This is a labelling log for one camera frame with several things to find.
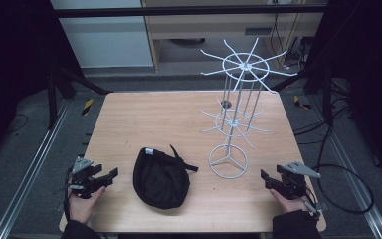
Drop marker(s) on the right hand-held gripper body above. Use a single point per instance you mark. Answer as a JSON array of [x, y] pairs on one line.
[[294, 181]]

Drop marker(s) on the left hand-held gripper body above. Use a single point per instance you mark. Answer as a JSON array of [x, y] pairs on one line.
[[83, 182]]

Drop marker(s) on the person's right hand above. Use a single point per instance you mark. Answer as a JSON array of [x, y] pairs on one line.
[[288, 203]]

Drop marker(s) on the person's left hand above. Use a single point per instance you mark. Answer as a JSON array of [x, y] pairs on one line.
[[83, 206]]

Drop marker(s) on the black cap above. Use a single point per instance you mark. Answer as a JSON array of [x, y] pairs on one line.
[[160, 182]]

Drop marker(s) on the yellow black tape marker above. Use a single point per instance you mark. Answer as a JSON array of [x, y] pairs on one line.
[[87, 106], [300, 102]]

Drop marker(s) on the black table grommet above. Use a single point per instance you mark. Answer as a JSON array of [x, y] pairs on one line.
[[226, 104]]

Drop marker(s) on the black metal stand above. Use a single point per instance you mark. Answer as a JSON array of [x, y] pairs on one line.
[[325, 96], [58, 89]]

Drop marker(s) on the black curtain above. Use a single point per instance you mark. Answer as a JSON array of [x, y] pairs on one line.
[[13, 66], [371, 76]]

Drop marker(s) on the white cabinet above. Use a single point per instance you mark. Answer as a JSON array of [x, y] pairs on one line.
[[106, 36]]

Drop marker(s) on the wooden desk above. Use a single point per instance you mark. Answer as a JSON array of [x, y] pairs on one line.
[[225, 28]]

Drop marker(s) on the aluminium floor rail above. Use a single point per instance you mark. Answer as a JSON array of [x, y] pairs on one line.
[[30, 176], [354, 186]]

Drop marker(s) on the black frame crossbar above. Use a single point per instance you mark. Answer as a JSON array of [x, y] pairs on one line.
[[189, 11]]

